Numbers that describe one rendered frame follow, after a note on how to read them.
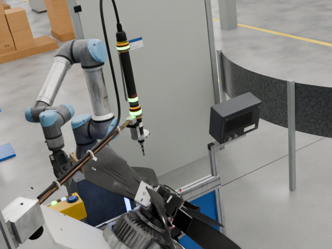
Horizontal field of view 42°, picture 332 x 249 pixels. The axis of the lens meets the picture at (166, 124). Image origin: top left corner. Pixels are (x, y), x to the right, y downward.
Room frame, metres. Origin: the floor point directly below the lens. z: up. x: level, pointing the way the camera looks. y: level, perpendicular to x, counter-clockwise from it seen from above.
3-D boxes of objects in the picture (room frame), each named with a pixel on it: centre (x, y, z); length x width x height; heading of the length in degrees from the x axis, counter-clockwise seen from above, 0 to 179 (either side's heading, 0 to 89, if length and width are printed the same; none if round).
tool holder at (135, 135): (1.46, 0.11, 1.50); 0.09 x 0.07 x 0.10; 150
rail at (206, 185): (1.83, 0.17, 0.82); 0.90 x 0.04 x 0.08; 115
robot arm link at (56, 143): (1.70, 0.49, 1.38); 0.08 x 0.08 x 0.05
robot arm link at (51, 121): (1.70, 0.49, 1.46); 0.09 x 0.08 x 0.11; 157
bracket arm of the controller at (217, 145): (2.06, -0.32, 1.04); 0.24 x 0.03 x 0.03; 115
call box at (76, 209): (1.66, 0.52, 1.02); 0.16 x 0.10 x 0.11; 115
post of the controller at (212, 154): (2.02, -0.22, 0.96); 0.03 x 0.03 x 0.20; 25
